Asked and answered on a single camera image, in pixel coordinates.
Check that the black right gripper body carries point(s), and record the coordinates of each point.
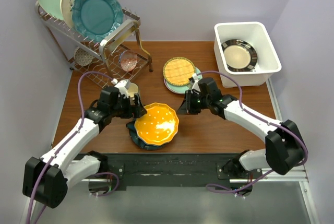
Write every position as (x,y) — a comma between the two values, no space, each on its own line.
(205,101)

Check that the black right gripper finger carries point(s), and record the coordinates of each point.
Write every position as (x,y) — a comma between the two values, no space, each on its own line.
(183,109)
(195,106)

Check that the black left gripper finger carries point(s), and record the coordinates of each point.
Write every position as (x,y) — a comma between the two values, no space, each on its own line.
(138,110)
(130,115)

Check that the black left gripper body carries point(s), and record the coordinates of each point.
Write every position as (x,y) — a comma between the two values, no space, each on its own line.
(122,106)

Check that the orange dotted scalloped plate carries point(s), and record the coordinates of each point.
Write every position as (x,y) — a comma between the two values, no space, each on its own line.
(159,115)

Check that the teal dotted scalloped plate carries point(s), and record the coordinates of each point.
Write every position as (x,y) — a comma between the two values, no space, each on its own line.
(156,137)

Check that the black rimmed cream plate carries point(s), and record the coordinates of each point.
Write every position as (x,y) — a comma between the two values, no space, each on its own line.
(239,55)

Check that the white plastic bin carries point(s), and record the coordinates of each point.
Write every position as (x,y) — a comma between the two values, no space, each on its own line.
(256,35)

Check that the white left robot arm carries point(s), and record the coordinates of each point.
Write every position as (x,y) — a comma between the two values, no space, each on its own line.
(47,179)

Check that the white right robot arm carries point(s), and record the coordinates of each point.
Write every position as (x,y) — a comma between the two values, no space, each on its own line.
(284,147)

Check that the dark blue square plate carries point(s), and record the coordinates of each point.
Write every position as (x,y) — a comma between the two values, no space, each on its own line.
(132,131)

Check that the dark teal round plate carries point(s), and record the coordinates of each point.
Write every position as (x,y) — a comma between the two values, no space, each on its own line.
(141,144)

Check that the mint floral plate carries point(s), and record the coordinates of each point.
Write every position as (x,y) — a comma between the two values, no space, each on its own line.
(177,88)

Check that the cream mug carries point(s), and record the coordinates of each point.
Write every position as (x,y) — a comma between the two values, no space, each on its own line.
(132,90)

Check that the yellow woven pattern plate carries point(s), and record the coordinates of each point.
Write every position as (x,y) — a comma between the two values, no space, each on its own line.
(179,62)

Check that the metal dish rack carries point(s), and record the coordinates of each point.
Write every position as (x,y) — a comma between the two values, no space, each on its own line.
(105,54)

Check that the red patterned small bowl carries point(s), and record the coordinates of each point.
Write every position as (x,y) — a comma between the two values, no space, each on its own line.
(128,60)

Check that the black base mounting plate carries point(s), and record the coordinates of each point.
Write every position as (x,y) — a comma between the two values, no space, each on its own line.
(169,170)

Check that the white patterned small bowl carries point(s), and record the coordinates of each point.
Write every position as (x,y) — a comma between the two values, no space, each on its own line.
(82,58)

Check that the teal scalloped large plate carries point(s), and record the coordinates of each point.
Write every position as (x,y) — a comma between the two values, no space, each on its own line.
(96,19)

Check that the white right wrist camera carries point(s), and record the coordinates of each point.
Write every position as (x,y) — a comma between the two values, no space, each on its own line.
(193,81)

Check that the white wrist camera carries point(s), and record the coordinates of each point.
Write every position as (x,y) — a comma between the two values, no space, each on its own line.
(193,81)
(122,85)

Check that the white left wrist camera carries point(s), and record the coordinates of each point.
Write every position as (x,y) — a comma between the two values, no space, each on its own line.
(122,85)

